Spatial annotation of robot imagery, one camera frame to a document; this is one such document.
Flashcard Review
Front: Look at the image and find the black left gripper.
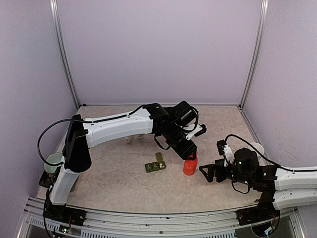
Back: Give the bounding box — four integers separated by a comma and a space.
161, 124, 198, 160

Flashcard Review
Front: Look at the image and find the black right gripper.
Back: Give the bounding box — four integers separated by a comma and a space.
200, 158, 253, 185

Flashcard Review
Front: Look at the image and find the red cylindrical can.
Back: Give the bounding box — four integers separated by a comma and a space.
183, 155, 198, 176

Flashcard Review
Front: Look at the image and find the green pill organizer box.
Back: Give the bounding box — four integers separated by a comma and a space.
145, 152, 166, 173

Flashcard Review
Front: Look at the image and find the small white bottle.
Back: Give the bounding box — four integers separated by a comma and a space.
125, 136, 133, 144

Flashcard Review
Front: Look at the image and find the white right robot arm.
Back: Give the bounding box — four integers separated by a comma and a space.
199, 145, 317, 220

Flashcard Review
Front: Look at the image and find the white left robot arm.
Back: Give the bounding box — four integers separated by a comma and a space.
49, 101, 207, 221

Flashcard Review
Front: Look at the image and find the light blue mug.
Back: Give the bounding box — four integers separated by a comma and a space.
248, 142, 265, 154

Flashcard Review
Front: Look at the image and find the green ceramic bowl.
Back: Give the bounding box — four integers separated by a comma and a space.
44, 153, 62, 174

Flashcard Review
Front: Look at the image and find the black square tray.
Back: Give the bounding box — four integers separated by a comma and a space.
39, 171, 59, 188

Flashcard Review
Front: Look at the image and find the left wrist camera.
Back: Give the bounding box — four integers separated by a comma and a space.
186, 124, 207, 140

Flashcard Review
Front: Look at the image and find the front aluminium rail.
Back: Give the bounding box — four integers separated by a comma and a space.
24, 198, 304, 238

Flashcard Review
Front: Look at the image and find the right aluminium frame post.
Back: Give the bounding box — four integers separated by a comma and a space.
239, 0, 269, 111

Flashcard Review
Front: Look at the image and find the aluminium frame post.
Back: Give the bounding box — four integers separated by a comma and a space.
50, 0, 81, 110
239, 0, 269, 111

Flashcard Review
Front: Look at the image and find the left aluminium frame post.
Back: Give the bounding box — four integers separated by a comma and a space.
50, 0, 81, 110

